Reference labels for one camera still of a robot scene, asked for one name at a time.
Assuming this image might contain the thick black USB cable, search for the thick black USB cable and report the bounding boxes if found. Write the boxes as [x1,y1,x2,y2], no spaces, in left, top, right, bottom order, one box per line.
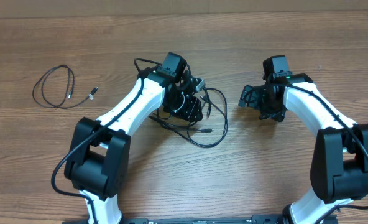
[149,87,229,149]

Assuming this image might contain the thin black USB cable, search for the thin black USB cable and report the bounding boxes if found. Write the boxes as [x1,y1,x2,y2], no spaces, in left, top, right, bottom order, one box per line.
[32,64,99,110]

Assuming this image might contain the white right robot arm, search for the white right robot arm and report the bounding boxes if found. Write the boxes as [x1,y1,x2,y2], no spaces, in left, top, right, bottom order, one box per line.
[239,55,368,224]

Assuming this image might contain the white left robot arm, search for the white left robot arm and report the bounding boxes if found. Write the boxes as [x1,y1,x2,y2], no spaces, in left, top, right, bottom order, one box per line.
[64,52,205,223]

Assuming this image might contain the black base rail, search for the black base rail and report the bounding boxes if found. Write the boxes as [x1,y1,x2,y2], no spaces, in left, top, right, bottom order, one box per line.
[118,205,295,224]

